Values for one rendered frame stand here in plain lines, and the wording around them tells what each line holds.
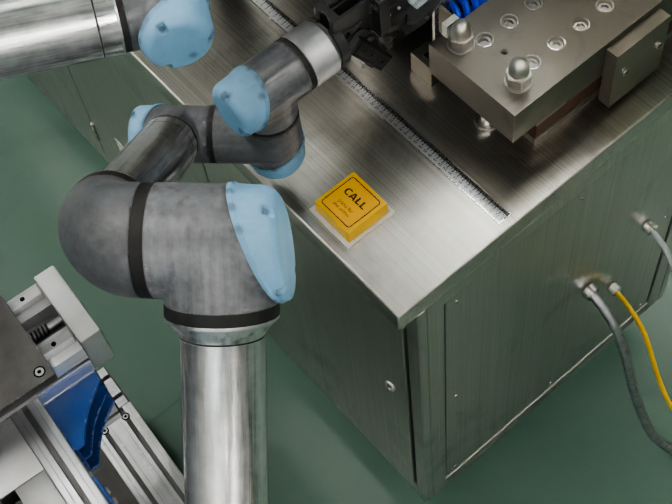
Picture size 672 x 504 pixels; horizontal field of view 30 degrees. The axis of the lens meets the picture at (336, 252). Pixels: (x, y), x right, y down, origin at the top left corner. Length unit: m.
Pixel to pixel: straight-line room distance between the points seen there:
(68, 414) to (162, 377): 0.77
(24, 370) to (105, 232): 0.56
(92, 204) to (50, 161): 1.70
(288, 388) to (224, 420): 1.30
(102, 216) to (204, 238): 0.10
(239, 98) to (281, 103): 0.05
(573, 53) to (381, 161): 0.29
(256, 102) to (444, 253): 0.33
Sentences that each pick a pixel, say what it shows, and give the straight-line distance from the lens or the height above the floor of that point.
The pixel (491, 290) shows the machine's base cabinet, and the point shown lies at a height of 0.75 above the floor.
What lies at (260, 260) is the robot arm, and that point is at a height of 1.30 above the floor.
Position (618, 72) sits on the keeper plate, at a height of 0.98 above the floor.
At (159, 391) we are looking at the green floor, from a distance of 2.58.
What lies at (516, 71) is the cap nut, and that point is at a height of 1.07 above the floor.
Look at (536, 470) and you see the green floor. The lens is 2.46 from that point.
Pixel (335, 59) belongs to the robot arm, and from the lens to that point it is 1.53.
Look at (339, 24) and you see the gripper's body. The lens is 1.52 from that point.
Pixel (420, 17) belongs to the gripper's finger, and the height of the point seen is 1.10.
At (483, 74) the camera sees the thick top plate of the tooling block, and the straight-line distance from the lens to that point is 1.62.
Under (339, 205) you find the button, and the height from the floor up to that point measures 0.92.
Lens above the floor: 2.32
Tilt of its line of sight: 60 degrees down
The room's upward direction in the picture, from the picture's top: 9 degrees counter-clockwise
